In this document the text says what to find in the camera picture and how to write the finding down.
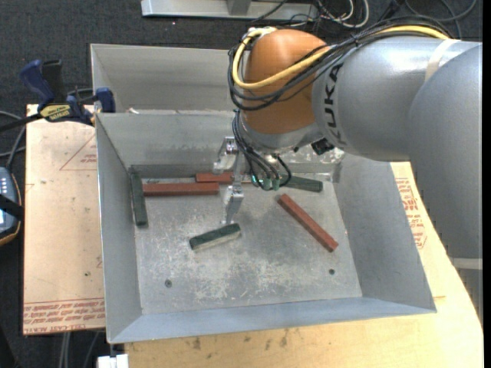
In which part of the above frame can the brown cardboard board red print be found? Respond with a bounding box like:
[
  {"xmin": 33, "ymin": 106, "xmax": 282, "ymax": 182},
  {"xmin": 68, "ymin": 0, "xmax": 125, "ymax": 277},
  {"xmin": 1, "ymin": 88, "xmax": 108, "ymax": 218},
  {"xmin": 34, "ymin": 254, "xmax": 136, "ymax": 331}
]
[{"xmin": 22, "ymin": 103, "xmax": 448, "ymax": 337}]

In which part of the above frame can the grey metal bin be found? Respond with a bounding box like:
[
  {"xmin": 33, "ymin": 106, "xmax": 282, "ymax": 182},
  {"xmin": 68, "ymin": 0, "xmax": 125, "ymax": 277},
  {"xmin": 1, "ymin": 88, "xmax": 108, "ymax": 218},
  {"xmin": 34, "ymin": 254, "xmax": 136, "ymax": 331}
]
[{"xmin": 90, "ymin": 43, "xmax": 437, "ymax": 344}]

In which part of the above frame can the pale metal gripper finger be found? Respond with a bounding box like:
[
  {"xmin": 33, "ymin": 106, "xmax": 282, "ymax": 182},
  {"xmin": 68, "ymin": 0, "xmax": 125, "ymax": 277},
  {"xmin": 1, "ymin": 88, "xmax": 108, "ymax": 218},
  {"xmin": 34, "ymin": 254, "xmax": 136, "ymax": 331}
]
[
  {"xmin": 224, "ymin": 185, "xmax": 245, "ymax": 225},
  {"xmin": 213, "ymin": 136, "xmax": 237, "ymax": 175}
]

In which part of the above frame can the red-brown flat block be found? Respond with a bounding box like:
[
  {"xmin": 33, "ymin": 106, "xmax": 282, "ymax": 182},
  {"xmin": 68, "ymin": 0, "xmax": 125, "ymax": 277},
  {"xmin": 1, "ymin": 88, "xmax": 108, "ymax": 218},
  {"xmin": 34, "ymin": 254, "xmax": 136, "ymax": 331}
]
[
  {"xmin": 276, "ymin": 193, "xmax": 340, "ymax": 253},
  {"xmin": 141, "ymin": 182, "xmax": 221, "ymax": 198},
  {"xmin": 195, "ymin": 172, "xmax": 236, "ymax": 185}
]

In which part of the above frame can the dark green flat block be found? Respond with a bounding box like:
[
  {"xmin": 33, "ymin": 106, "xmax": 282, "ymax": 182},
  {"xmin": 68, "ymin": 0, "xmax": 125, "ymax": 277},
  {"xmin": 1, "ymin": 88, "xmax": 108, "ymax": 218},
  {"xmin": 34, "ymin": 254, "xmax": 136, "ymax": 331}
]
[
  {"xmin": 128, "ymin": 171, "xmax": 150, "ymax": 228},
  {"xmin": 281, "ymin": 175, "xmax": 324, "ymax": 193},
  {"xmin": 189, "ymin": 222, "xmax": 242, "ymax": 251}
]

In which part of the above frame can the black cylinder on white bracket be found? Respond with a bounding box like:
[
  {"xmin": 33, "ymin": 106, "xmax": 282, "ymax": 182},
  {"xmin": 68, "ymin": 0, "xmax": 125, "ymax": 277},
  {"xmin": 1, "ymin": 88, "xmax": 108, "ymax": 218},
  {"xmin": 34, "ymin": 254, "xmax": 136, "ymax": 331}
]
[{"xmin": 310, "ymin": 137, "xmax": 344, "ymax": 161}]

